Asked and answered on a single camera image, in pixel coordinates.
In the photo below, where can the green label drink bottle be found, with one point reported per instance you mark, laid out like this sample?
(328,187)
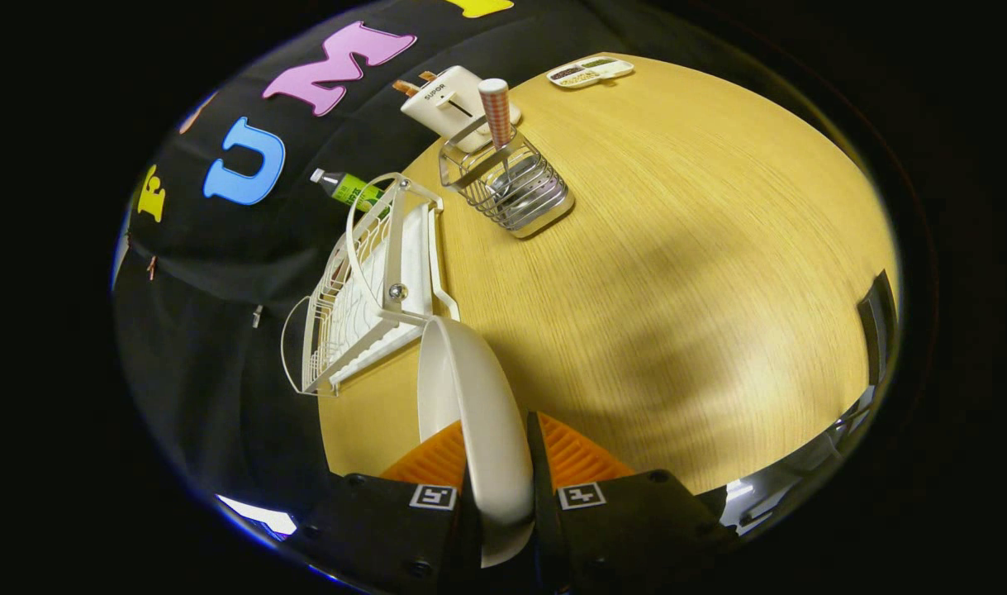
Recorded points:
(350,188)

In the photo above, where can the white round plate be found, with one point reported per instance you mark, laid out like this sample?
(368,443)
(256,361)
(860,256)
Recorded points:
(486,430)

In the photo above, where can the white divided snack tray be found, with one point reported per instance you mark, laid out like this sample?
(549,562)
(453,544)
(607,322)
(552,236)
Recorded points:
(590,72)

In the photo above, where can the white toaster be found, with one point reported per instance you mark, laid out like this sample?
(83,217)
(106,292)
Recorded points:
(445,99)

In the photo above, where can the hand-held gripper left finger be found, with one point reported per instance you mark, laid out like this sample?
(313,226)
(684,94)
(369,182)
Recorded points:
(387,529)

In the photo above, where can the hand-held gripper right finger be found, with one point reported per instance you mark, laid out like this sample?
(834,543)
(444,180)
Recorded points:
(539,479)

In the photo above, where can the black chair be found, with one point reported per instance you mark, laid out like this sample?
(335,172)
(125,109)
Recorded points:
(879,322)

